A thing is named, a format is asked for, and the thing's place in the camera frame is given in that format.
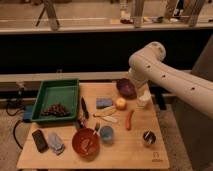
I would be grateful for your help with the blue power box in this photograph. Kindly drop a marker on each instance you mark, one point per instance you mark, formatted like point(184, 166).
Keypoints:
point(27, 114)

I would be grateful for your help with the purple bowl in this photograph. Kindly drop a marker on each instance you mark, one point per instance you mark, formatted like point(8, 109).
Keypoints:
point(126, 88)

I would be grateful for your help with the red bowl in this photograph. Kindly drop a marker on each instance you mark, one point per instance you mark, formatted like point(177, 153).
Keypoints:
point(85, 142)

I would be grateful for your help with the black knife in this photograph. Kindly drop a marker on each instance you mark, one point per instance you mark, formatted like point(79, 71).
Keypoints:
point(84, 108)

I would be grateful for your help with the blue sponge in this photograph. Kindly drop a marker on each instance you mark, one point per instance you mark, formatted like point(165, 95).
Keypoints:
point(103, 102)

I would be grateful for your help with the orange carrot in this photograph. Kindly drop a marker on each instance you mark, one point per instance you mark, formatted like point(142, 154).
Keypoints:
point(128, 120)

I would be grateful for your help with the yellow apple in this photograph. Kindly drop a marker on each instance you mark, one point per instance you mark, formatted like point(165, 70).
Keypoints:
point(121, 104)

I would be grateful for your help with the white plastic cup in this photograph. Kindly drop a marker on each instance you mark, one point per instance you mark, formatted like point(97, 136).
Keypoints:
point(143, 100)

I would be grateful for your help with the grey blue cloth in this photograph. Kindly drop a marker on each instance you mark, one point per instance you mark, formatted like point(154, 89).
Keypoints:
point(55, 143)

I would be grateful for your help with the green plastic tray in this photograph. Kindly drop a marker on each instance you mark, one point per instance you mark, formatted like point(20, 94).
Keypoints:
point(64, 92)

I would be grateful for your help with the pile of brown nuts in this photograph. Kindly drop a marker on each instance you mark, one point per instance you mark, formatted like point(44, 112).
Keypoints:
point(57, 110)

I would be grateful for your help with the metal cup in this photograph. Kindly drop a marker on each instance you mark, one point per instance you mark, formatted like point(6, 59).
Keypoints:
point(149, 138)

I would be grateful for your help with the small blue cup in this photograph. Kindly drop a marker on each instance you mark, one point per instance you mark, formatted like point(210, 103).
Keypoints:
point(106, 134)

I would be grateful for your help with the black phone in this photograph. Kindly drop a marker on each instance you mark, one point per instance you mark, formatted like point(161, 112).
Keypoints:
point(40, 141)

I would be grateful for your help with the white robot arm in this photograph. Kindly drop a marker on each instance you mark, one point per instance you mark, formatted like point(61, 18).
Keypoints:
point(147, 64)

